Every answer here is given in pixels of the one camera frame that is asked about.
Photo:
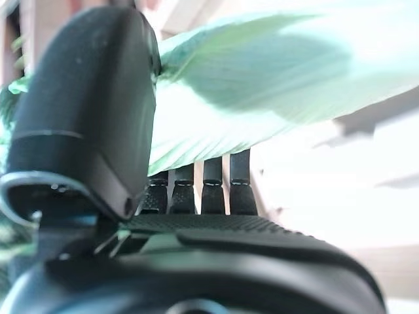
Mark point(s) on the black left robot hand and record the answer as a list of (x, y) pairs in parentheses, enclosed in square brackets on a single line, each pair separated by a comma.
[(82, 98)]

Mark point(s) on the toy napa cabbage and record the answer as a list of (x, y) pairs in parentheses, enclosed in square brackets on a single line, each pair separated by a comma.
[(248, 72)]

